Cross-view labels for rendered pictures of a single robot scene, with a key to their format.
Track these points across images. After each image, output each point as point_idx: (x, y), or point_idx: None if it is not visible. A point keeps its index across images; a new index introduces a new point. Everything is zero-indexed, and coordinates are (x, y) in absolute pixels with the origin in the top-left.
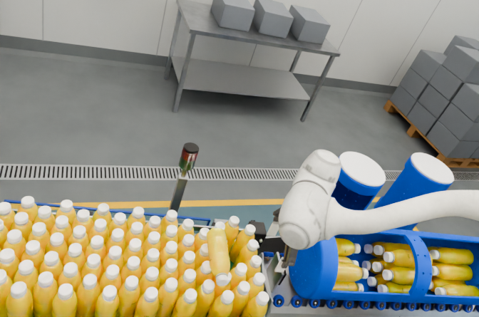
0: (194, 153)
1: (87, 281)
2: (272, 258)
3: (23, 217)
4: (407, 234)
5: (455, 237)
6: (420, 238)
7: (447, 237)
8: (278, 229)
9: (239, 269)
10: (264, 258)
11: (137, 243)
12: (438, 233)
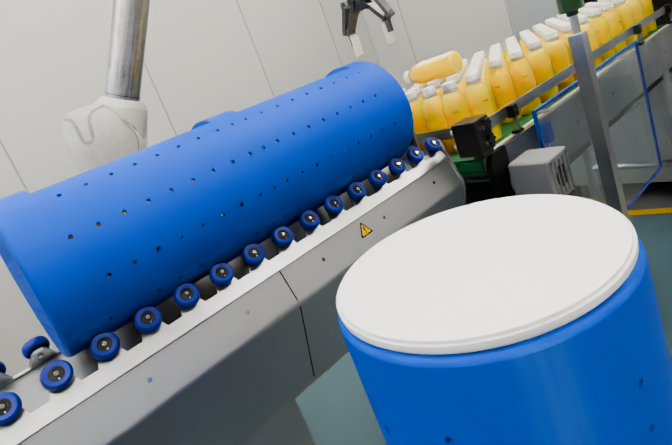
0: None
1: (476, 54)
2: (429, 158)
3: (560, 23)
4: (232, 113)
5: (116, 163)
6: (207, 120)
7: (138, 152)
8: (384, 33)
9: (412, 88)
10: None
11: (492, 53)
12: (155, 164)
